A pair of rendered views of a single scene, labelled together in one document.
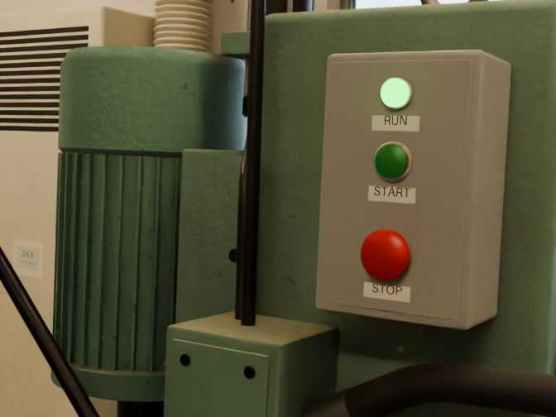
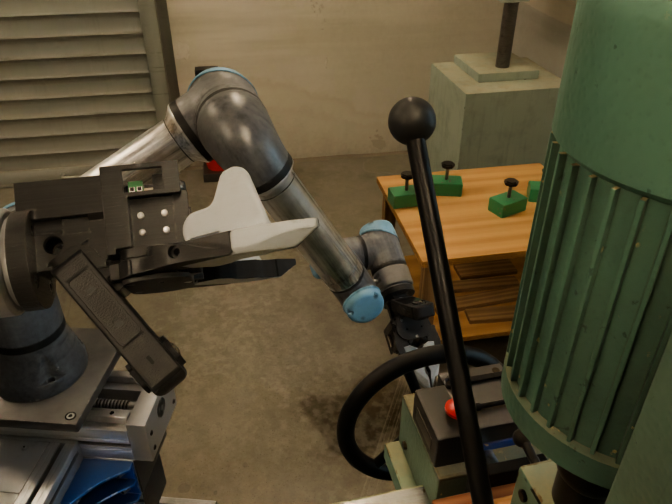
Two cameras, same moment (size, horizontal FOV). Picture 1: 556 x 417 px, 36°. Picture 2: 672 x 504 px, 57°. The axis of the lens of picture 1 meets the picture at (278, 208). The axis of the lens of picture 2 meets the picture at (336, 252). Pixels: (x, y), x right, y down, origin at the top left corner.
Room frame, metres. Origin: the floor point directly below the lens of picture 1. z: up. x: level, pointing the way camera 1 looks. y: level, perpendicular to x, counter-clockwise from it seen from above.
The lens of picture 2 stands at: (0.42, 0.03, 1.56)
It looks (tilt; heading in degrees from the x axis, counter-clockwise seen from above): 33 degrees down; 46
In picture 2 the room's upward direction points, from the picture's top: straight up
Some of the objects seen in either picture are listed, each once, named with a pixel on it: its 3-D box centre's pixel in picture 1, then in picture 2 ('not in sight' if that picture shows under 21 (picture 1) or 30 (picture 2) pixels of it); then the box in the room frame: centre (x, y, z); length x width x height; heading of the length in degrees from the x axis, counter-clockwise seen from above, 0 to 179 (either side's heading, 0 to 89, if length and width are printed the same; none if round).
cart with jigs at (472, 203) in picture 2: not in sight; (480, 256); (2.08, 1.01, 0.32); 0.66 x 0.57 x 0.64; 147
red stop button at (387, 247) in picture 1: (385, 255); not in sight; (0.50, -0.06, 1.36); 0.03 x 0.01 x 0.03; 59
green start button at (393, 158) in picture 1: (390, 161); not in sight; (0.50, -0.07, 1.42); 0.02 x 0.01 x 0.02; 59
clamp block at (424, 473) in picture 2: not in sight; (467, 447); (0.91, 0.29, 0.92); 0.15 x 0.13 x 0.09; 149
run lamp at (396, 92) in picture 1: (395, 93); not in sight; (0.50, -0.07, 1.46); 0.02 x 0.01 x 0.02; 59
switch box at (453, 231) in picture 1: (411, 186); not in sight; (0.53, -0.08, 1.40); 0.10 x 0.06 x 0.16; 59
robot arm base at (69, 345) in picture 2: not in sight; (33, 347); (0.59, 0.93, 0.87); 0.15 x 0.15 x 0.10
